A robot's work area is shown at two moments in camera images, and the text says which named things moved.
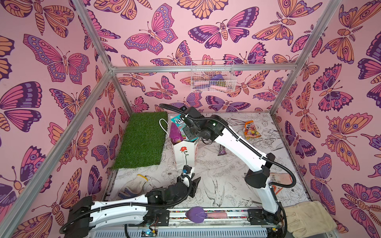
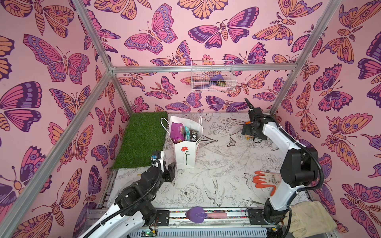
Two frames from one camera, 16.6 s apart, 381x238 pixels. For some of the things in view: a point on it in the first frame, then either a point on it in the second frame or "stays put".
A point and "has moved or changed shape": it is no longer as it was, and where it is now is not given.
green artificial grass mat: (143, 142) stays put
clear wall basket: (213, 76) stays put
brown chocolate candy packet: (222, 150) has moved or changed shape
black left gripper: (193, 186) to (169, 173)
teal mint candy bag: (179, 123) has moved or changed shape
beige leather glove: (306, 219) stays put
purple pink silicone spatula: (197, 214) stays put
